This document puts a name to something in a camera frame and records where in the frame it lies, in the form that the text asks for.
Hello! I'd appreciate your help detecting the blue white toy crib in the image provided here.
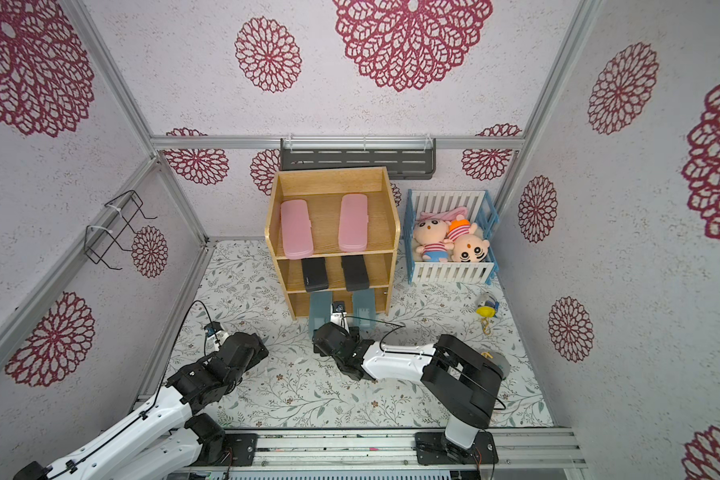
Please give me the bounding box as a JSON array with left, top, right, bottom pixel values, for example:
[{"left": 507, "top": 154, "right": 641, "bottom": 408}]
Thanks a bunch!
[{"left": 403, "top": 190, "right": 499, "bottom": 284}]

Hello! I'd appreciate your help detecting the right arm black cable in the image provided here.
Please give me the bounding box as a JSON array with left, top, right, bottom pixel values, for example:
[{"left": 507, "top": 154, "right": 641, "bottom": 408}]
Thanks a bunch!
[{"left": 344, "top": 314, "right": 508, "bottom": 412}]

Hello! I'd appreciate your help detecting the black wire wall rack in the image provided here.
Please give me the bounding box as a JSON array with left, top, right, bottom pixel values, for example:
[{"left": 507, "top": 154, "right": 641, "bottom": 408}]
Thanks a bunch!
[{"left": 82, "top": 189, "right": 156, "bottom": 271}]

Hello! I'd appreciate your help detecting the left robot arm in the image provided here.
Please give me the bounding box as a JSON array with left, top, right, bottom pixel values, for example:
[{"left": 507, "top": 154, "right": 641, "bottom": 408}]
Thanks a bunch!
[{"left": 14, "top": 332, "right": 268, "bottom": 479}]

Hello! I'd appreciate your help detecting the wooden three-tier shelf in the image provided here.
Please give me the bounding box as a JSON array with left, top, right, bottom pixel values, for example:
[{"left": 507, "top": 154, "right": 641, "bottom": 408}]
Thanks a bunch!
[{"left": 265, "top": 167, "right": 401, "bottom": 319}]

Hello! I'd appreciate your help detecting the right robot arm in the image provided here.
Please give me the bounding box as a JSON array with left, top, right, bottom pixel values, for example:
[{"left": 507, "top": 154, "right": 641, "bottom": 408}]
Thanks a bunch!
[{"left": 313, "top": 323, "right": 506, "bottom": 467}]

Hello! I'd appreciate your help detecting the yellow grey keychain toy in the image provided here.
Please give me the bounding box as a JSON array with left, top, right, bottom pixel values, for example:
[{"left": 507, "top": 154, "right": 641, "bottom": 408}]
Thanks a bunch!
[{"left": 476, "top": 293, "right": 500, "bottom": 336}]

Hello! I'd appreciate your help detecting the grey wall-mounted rack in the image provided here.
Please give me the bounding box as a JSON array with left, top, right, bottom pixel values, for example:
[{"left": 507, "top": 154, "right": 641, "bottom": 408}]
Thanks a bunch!
[{"left": 280, "top": 138, "right": 436, "bottom": 180}]

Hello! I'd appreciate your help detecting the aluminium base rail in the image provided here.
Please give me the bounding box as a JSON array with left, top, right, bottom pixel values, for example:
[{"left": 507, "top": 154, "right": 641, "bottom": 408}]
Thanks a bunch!
[{"left": 82, "top": 427, "right": 588, "bottom": 475}]

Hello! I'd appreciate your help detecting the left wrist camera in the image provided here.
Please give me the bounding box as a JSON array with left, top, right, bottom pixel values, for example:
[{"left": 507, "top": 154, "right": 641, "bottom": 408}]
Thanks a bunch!
[{"left": 204, "top": 321, "right": 229, "bottom": 352}]

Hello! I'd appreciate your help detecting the pink striped plush doll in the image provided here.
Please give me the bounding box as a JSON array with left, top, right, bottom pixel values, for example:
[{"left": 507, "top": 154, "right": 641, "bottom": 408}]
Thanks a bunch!
[{"left": 413, "top": 218, "right": 454, "bottom": 263}]

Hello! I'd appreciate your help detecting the yellow duck grey disc toy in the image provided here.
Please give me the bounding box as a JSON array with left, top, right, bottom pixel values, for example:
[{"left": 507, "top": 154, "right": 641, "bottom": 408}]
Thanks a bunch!
[{"left": 482, "top": 351, "right": 511, "bottom": 380}]

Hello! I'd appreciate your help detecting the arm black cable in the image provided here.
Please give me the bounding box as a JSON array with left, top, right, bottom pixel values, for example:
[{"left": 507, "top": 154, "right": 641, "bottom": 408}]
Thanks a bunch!
[
  {"left": 344, "top": 314, "right": 508, "bottom": 412},
  {"left": 41, "top": 299, "right": 217, "bottom": 480}
]

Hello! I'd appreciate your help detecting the pink pencil case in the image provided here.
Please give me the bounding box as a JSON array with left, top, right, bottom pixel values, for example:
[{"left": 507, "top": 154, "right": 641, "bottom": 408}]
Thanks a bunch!
[
  {"left": 280, "top": 199, "right": 314, "bottom": 260},
  {"left": 338, "top": 193, "right": 369, "bottom": 253}
]

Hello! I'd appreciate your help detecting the orange hat plush doll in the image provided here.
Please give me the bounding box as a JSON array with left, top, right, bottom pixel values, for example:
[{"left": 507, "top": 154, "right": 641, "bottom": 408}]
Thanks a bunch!
[{"left": 446, "top": 217, "right": 490, "bottom": 263}]

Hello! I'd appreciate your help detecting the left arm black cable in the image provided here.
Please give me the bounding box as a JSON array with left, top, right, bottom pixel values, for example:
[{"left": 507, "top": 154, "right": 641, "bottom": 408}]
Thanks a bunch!
[{"left": 41, "top": 299, "right": 217, "bottom": 480}]

